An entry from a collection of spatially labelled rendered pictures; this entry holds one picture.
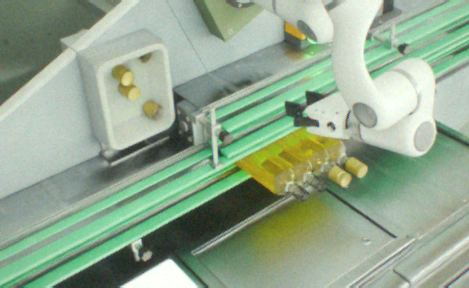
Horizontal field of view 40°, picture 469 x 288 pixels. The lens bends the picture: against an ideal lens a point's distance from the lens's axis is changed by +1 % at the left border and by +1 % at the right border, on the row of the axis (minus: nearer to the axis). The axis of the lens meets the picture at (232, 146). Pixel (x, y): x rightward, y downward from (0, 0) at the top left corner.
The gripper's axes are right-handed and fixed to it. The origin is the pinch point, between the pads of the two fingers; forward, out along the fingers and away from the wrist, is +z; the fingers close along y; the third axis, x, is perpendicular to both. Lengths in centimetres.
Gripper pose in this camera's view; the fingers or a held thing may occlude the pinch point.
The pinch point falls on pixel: (303, 104)
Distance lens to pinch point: 126.1
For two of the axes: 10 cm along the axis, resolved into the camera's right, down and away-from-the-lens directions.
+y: 7.8, -3.9, 4.8
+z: -5.9, -2.3, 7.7
